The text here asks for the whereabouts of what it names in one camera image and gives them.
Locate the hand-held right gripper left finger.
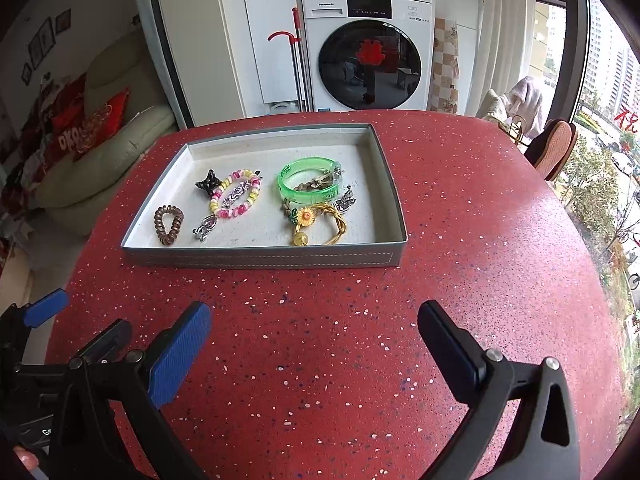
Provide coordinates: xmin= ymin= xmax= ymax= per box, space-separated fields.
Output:
xmin=47 ymin=301 xmax=215 ymax=480

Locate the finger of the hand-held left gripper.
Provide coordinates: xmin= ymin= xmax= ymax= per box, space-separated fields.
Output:
xmin=70 ymin=320 xmax=133 ymax=367
xmin=0 ymin=289 xmax=70 ymax=361

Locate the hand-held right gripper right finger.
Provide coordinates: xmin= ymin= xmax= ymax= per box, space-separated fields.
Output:
xmin=417 ymin=300 xmax=582 ymax=480

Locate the brown spiral hair tie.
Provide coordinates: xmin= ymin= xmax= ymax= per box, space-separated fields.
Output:
xmin=154 ymin=205 xmax=185 ymax=247

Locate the grey jewelry tray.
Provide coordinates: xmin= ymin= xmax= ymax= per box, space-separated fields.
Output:
xmin=120 ymin=122 xmax=408 ymax=270

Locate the yellow knotted cord bracelet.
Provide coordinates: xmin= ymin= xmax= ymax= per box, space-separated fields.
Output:
xmin=292 ymin=202 xmax=348 ymax=247

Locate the pink yellow beaded bracelet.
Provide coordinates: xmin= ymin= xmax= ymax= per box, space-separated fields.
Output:
xmin=209 ymin=169 xmax=263 ymax=221

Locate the black hair claw clip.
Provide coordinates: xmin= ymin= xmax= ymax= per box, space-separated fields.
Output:
xmin=195 ymin=170 xmax=223 ymax=197

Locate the sunflower hair tie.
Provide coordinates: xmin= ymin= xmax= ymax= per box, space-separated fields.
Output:
xmin=282 ymin=199 xmax=321 ymax=229

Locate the green translucent bangle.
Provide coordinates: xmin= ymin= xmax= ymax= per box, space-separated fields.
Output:
xmin=276 ymin=157 xmax=346 ymax=207

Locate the brown braided bracelet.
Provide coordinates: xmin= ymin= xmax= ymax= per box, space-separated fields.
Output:
xmin=292 ymin=170 xmax=341 ymax=193

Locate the person's left hand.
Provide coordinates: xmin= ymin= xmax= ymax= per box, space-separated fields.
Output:
xmin=12 ymin=446 xmax=42 ymax=471

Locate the red cloth pile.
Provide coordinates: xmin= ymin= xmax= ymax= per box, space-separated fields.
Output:
xmin=0 ymin=75 xmax=86 ymax=241

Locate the cream leather sofa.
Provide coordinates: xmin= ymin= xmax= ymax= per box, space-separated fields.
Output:
xmin=37 ymin=35 xmax=178 ymax=238

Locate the red patterned cushion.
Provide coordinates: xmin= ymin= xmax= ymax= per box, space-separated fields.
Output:
xmin=50 ymin=87 xmax=132 ymax=161

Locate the brown chair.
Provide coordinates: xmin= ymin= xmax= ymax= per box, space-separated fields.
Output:
xmin=525 ymin=119 xmax=578 ymax=181

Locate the pink towel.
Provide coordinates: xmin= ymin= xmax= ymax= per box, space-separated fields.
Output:
xmin=507 ymin=76 xmax=547 ymax=136

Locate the white washing machine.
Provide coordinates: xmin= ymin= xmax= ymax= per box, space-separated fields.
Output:
xmin=299 ymin=0 xmax=435 ymax=112

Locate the white curtain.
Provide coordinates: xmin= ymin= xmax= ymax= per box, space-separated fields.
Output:
xmin=475 ymin=0 xmax=538 ymax=116

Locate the white cabinet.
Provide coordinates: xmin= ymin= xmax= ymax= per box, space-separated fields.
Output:
xmin=239 ymin=0 xmax=303 ymax=106

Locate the large wall picture frame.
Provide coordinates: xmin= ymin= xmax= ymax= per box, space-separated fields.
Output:
xmin=27 ymin=16 xmax=55 ymax=68

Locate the grey door frame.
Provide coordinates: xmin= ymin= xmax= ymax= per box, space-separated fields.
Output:
xmin=145 ymin=0 xmax=196 ymax=131

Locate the dark window frame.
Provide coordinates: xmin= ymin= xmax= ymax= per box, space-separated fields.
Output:
xmin=535 ymin=0 xmax=591 ymax=126

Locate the red handled mop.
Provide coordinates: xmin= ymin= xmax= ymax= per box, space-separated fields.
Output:
xmin=267 ymin=7 xmax=311 ymax=112

